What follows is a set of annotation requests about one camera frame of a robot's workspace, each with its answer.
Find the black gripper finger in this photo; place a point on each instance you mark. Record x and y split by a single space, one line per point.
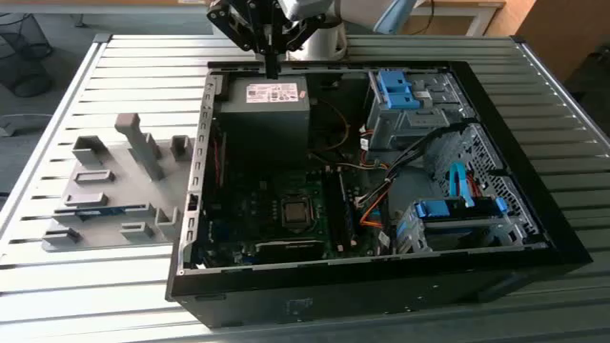
304 30
228 25

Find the blue RAM stick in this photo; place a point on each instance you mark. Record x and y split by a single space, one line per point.
100 212

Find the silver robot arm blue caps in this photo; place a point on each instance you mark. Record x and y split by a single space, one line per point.
323 43

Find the grey office desk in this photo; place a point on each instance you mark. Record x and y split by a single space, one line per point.
119 9

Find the grey power supply unit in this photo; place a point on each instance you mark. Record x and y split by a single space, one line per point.
267 110

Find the blue empty disk carrier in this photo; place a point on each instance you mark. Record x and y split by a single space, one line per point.
398 89

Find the grey metal drive cage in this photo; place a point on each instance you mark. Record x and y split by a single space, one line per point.
414 121

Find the grey parts rack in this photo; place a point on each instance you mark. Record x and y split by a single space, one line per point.
119 186

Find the CPU socket with silver CPU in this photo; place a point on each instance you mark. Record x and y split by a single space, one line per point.
296 213

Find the green motherboard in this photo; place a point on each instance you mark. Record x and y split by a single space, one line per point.
247 214

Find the brown wooden cabinet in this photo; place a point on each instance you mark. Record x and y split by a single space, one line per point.
562 35

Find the grey metal stand foot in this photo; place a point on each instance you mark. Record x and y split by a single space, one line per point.
5 129

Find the hard disk in blue carrier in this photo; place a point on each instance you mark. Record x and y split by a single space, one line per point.
434 209

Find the black graphics card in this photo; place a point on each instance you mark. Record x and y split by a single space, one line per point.
286 251

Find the grey metal disk bay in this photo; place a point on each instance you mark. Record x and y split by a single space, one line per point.
476 225

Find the black PC case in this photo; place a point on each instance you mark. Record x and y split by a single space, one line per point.
334 296

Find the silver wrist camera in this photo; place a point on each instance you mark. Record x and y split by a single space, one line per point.
300 9

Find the white frame table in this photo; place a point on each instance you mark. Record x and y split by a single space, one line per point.
480 21

